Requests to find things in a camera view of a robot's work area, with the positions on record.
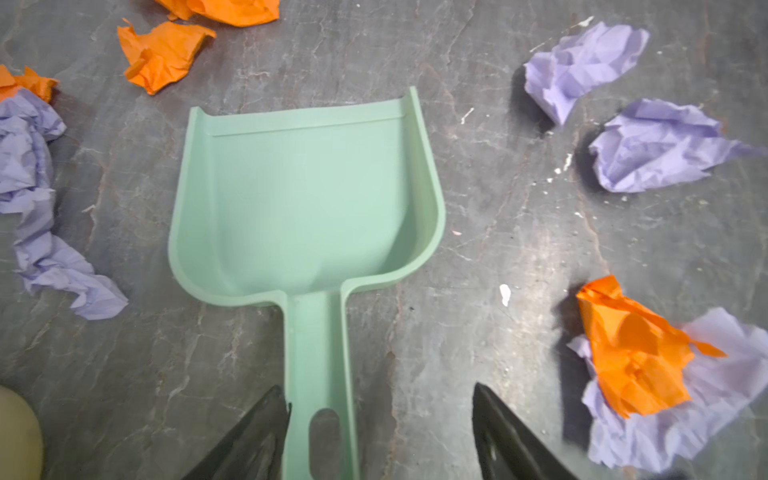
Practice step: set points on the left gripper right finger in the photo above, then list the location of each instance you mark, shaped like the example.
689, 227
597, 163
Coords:
506, 447

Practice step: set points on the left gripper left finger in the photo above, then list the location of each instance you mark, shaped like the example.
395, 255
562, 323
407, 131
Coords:
253, 448

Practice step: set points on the green plastic dustpan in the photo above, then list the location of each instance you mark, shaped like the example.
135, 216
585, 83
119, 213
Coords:
300, 209

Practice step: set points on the orange paper scrap front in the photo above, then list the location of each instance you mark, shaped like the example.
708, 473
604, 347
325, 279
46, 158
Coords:
639, 357

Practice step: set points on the purple paper under orange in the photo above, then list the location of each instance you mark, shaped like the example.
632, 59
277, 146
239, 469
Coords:
720, 389

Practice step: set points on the beige plastic trash bin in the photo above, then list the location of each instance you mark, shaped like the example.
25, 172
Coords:
22, 447

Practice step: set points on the purple paper scrap front centre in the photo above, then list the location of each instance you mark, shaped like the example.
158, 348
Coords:
654, 143

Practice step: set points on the long purple paper scrap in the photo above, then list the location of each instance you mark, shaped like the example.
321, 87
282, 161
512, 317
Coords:
44, 259

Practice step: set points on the orange paper scrap cluster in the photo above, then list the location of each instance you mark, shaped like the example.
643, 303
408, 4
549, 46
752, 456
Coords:
165, 54

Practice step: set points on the small orange paper scrap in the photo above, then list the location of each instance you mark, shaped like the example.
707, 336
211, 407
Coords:
40, 86

